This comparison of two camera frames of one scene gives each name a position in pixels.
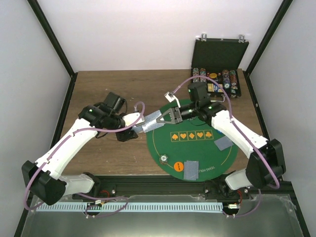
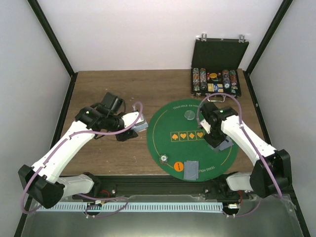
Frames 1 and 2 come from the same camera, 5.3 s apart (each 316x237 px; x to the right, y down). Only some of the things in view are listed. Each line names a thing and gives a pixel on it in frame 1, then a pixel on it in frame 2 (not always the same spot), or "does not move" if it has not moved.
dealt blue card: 191,170 does not move
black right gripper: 176,120 -> 213,142
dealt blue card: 223,143 does not move
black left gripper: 126,136 does not move
